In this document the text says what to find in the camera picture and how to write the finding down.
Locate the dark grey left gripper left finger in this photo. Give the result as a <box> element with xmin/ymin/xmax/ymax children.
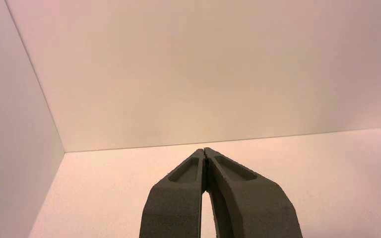
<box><xmin>139</xmin><ymin>148</ymin><xmax>207</xmax><ymax>238</ymax></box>

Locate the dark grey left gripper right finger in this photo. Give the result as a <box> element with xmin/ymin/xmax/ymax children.
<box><xmin>205</xmin><ymin>147</ymin><xmax>304</xmax><ymax>238</ymax></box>

